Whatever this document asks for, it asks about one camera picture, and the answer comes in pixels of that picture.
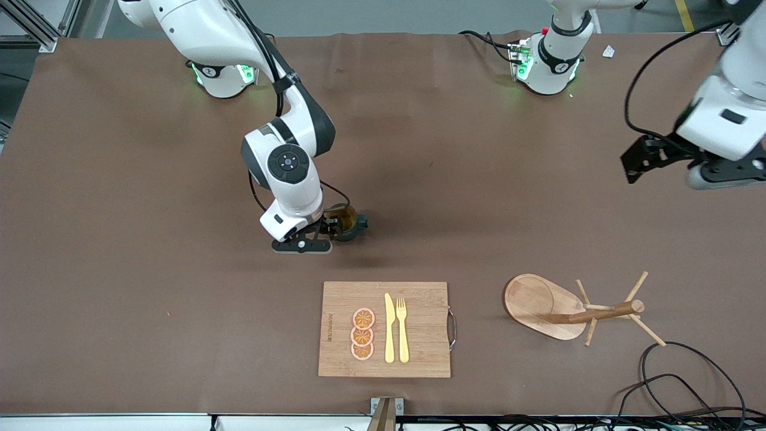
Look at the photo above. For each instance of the yellow plastic knife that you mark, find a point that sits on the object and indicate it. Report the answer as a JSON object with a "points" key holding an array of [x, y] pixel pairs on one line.
{"points": [[389, 335]]}

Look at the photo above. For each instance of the small white paper scrap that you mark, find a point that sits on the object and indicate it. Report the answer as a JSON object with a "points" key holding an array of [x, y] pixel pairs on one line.
{"points": [[609, 51]]}

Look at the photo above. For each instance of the yellow plastic fork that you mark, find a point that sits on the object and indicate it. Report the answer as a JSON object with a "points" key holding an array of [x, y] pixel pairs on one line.
{"points": [[403, 341]]}

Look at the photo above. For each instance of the metal base connector bracket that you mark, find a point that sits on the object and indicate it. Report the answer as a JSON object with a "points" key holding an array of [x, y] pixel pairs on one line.
{"points": [[248, 73], [519, 60]]}

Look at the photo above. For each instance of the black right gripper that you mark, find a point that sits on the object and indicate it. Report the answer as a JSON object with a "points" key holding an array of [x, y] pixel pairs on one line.
{"points": [[331, 225]]}

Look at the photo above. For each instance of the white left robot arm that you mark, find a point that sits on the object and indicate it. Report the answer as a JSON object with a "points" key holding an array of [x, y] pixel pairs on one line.
{"points": [[748, 72]]}

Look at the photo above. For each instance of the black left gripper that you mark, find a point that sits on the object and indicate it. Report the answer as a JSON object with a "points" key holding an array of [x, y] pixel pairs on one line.
{"points": [[665, 149]]}

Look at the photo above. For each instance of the aluminium frame profile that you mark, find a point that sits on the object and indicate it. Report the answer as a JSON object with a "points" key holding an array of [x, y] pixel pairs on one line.
{"points": [[727, 35], [36, 33]]}

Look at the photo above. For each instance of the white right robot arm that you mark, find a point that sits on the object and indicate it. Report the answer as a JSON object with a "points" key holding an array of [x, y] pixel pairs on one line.
{"points": [[203, 24]]}

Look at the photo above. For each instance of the orange slice toy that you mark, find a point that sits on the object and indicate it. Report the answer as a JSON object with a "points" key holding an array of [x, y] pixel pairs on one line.
{"points": [[364, 318], [362, 337], [362, 352]]}

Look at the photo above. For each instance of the bamboo cutting board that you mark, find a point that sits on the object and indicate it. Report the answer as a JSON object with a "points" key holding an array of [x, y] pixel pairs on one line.
{"points": [[419, 299]]}

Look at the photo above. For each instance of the wooden mug tree stand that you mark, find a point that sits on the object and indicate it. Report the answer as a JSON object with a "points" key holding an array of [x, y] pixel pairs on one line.
{"points": [[529, 302]]}

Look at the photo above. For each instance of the aluminium frame post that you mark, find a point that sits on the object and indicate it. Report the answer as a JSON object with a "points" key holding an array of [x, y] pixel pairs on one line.
{"points": [[386, 419]]}

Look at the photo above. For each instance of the white desk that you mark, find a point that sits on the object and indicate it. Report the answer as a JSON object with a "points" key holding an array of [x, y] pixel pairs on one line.
{"points": [[119, 424]]}

